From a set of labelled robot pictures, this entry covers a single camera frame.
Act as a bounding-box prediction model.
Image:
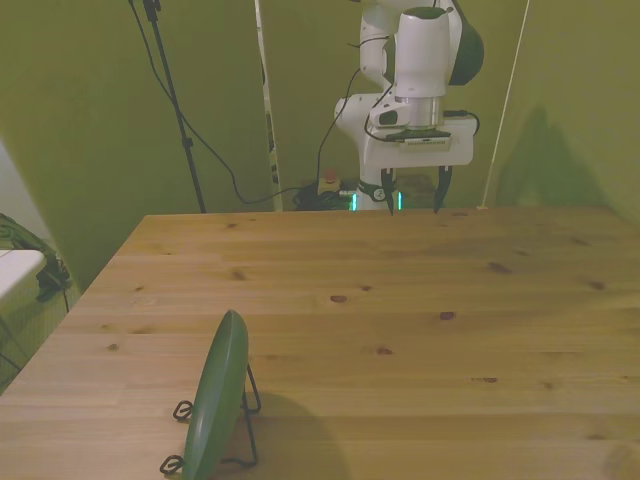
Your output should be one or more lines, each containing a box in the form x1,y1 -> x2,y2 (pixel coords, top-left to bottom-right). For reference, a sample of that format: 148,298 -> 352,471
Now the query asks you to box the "long black tripod cable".
130,0 -> 302,206

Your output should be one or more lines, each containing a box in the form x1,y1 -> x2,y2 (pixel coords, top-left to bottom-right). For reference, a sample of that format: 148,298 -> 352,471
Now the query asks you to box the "thin black tripod stand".
127,0 -> 208,214

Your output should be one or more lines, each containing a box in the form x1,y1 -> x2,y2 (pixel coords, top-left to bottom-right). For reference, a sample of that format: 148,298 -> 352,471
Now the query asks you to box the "glossy round dinner plate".
181,309 -> 250,480

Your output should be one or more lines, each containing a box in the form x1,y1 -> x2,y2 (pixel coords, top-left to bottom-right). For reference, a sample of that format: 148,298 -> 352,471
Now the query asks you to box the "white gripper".
363,117 -> 476,217

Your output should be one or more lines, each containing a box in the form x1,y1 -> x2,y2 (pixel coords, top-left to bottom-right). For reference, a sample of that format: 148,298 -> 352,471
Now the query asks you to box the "flat black wrist camera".
385,129 -> 454,149

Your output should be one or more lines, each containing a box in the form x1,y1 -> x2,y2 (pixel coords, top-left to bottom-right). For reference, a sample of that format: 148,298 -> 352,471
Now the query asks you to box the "white side table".
0,248 -> 47,302

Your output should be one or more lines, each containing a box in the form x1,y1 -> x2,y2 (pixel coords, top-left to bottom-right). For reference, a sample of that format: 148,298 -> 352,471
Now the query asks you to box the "white vertical panel strip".
253,0 -> 284,212

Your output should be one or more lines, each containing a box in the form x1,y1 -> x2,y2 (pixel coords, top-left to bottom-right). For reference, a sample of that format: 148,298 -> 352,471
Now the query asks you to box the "thin white hanging cord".
477,0 -> 532,211

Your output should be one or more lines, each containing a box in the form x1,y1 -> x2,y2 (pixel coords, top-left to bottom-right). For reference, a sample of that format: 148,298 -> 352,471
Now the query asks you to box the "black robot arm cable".
317,39 -> 384,187

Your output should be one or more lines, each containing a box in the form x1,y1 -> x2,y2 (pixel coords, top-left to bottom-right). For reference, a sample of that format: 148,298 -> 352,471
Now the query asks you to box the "black wire plate rack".
159,364 -> 263,476

